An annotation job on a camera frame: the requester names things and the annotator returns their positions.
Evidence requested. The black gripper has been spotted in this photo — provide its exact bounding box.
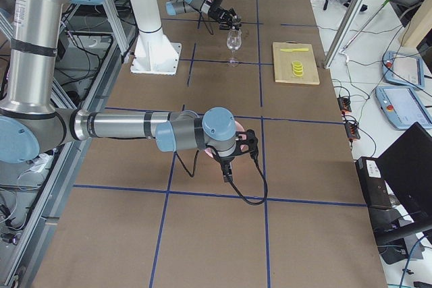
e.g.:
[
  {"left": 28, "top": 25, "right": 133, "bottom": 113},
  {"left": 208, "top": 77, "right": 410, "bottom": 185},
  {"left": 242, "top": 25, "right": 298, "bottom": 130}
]
[
  {"left": 206, "top": 0, "right": 240, "bottom": 30},
  {"left": 214, "top": 156, "right": 234, "bottom": 182}
]

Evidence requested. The steel cocktail jigger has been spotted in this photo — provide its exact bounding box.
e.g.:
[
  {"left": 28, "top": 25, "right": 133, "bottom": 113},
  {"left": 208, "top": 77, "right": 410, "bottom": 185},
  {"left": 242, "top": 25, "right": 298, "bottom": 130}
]
[{"left": 231, "top": 16, "right": 242, "bottom": 30}]

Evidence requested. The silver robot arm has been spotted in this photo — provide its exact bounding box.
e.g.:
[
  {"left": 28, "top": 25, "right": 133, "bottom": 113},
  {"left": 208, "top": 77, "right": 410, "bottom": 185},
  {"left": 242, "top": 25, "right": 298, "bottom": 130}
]
[
  {"left": 1, "top": 0, "right": 259, "bottom": 182},
  {"left": 165, "top": 0, "right": 241, "bottom": 30}
]

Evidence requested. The clear wine glass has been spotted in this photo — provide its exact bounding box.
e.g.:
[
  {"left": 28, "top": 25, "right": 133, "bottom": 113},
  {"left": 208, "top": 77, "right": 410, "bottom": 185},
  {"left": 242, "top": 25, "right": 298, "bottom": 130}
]
[{"left": 226, "top": 28, "right": 242, "bottom": 67}]

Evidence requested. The pink bowl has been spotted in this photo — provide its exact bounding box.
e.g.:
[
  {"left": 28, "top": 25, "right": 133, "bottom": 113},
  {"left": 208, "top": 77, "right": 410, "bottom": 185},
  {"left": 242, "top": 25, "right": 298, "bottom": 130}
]
[{"left": 204, "top": 120, "right": 245, "bottom": 158}]

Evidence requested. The yellow plastic knife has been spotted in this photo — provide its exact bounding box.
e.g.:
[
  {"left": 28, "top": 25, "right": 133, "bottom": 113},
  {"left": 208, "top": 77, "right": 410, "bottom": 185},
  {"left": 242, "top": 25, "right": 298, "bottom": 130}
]
[{"left": 280, "top": 47, "right": 309, "bottom": 53}]

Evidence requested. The bamboo cutting board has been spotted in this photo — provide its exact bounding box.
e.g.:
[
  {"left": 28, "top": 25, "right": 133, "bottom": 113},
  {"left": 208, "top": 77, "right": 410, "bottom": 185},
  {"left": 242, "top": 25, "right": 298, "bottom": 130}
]
[{"left": 272, "top": 42, "right": 320, "bottom": 85}]

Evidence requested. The lemon slice three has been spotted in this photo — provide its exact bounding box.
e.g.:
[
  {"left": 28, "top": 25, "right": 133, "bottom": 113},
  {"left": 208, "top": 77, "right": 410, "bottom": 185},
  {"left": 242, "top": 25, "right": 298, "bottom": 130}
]
[{"left": 293, "top": 67, "right": 303, "bottom": 74}]

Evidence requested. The lemon slice four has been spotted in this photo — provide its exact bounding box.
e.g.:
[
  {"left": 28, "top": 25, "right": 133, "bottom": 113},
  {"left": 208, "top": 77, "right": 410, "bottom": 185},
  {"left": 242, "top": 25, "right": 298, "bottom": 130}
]
[{"left": 293, "top": 70, "right": 304, "bottom": 78}]

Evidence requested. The orange connector block lower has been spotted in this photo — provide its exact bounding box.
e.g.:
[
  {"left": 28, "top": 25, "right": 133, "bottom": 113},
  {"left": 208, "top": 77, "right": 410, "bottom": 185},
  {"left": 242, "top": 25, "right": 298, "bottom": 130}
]
[{"left": 344, "top": 120, "right": 360, "bottom": 141}]

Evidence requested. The orange connector block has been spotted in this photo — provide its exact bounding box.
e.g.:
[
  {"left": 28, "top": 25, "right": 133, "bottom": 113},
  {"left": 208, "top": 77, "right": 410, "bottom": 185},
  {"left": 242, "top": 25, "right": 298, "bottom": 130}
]
[
  {"left": 344, "top": 120, "right": 360, "bottom": 141},
  {"left": 337, "top": 96, "right": 352, "bottom": 114}
]

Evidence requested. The orange connector block upper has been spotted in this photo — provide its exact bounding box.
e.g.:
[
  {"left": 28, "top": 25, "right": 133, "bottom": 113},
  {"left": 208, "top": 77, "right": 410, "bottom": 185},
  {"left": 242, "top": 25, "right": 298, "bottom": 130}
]
[{"left": 337, "top": 96, "right": 352, "bottom": 114}]

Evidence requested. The black box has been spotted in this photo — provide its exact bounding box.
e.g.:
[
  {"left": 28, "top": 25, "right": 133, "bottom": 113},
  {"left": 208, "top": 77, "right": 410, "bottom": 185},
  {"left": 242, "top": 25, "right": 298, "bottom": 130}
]
[{"left": 355, "top": 156, "right": 392, "bottom": 210}]

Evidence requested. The metal rod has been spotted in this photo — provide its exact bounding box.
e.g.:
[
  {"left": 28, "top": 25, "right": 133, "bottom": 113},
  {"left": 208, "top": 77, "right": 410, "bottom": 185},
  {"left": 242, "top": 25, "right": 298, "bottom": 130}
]
[{"left": 339, "top": 0, "right": 390, "bottom": 55}]

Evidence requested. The upper teach pendant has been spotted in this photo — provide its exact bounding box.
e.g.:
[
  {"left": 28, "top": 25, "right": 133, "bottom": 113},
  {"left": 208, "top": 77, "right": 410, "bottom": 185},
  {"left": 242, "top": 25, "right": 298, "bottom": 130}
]
[{"left": 382, "top": 51, "right": 425, "bottom": 89}]

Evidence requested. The teach pendant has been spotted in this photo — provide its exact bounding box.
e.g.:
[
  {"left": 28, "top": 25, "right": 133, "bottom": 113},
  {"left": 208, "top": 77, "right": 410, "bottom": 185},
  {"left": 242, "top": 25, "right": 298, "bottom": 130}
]
[
  {"left": 382, "top": 51, "right": 425, "bottom": 89},
  {"left": 375, "top": 86, "right": 431, "bottom": 130}
]

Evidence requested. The black laptop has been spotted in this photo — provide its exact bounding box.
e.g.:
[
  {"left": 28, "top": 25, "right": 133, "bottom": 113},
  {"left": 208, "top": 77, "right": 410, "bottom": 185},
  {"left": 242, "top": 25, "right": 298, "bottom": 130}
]
[{"left": 376, "top": 122, "right": 431, "bottom": 220}]

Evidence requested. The wooden panel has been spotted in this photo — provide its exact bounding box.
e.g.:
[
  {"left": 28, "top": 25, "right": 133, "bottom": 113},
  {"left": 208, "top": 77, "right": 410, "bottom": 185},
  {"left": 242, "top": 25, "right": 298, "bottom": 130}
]
[{"left": 400, "top": 0, "right": 431, "bottom": 48}]

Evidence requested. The lower teach pendant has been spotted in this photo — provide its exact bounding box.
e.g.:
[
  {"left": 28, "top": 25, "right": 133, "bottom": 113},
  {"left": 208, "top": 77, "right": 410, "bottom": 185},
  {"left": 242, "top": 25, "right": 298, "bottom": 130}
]
[{"left": 375, "top": 86, "right": 431, "bottom": 130}]

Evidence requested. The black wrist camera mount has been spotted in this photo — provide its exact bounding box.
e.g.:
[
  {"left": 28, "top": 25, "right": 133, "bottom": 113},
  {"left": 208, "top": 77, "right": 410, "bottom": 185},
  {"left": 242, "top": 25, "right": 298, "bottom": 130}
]
[{"left": 233, "top": 129, "right": 259, "bottom": 161}]

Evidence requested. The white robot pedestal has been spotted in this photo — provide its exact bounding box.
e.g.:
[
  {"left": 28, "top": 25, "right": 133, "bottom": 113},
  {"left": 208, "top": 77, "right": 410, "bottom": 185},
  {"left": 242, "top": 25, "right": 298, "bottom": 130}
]
[{"left": 130, "top": 0, "right": 182, "bottom": 76}]

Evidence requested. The aluminium frame post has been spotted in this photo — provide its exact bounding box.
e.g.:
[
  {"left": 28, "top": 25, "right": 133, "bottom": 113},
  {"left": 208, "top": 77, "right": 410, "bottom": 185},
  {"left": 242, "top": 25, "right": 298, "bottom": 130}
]
[{"left": 323, "top": 0, "right": 363, "bottom": 69}]

